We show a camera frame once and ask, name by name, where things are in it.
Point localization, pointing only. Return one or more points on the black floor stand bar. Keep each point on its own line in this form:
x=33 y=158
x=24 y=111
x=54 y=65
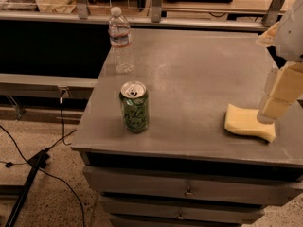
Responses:
x=36 y=162

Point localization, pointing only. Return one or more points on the yellow sponge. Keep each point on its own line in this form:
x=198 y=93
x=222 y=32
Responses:
x=244 y=122

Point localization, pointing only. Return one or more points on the clear plastic water bottle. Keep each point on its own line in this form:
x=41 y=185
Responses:
x=121 y=41

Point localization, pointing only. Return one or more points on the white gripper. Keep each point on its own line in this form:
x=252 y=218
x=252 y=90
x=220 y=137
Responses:
x=292 y=35

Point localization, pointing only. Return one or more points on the grey drawer cabinet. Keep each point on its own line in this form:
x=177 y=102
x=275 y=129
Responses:
x=186 y=169

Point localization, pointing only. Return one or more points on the grey metal shelf rail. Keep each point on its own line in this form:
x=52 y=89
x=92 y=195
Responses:
x=46 y=86

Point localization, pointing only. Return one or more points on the green soda can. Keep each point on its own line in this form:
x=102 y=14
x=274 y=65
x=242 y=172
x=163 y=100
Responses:
x=134 y=102

